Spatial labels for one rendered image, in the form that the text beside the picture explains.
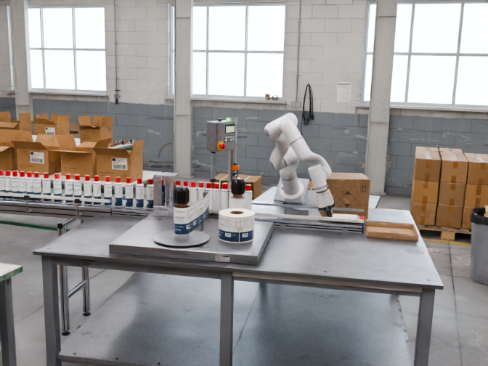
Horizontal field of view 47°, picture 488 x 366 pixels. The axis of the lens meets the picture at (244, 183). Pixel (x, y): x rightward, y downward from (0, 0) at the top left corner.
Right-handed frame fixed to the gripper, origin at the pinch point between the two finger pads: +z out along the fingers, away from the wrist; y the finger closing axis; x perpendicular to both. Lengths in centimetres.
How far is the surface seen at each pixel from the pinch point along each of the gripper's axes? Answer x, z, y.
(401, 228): -12.5, 24.9, -40.3
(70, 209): 5, -52, 165
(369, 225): -12.7, 17.6, -21.1
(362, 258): 54, 16, -15
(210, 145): -2, -64, 60
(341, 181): -19.7, -14.2, -12.3
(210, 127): -2, -75, 56
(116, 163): -127, -68, 182
